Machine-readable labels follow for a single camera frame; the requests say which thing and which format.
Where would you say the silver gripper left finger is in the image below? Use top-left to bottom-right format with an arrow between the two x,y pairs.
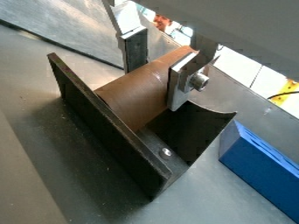
101,0 -> 146,73

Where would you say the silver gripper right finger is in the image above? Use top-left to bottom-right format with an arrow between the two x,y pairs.
166,33 -> 218,111

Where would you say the dark grey cradle stand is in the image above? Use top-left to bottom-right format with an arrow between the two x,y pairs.
48,53 -> 236,199

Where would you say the blue foam shape board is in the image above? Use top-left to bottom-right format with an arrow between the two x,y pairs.
218,120 -> 299,224

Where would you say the brown wooden cylinder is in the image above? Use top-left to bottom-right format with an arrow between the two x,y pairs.
94,45 -> 194,131

